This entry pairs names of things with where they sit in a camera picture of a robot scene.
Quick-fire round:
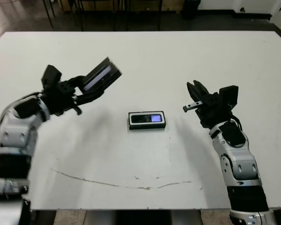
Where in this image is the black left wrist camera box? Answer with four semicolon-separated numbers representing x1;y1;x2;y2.
41;65;62;91

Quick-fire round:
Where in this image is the black box base white insert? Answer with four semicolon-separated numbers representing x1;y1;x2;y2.
127;110;166;131

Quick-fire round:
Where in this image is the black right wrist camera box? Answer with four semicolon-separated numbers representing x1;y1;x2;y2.
219;85;239;112

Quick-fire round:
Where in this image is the black box lid with window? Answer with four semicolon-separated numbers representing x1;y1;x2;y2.
83;56;124;92

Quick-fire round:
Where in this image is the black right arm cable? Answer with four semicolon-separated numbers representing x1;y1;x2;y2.
228;113;242;131

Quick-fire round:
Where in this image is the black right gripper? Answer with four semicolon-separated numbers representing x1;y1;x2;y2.
182;80;234;129

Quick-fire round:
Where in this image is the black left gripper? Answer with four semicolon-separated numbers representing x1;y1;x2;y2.
42;75;108;116

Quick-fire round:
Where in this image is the black chair mesh backrest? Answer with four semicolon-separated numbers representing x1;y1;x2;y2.
72;0;125;32

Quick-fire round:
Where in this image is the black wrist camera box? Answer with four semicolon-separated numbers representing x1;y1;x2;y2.
219;85;239;112
41;65;62;91

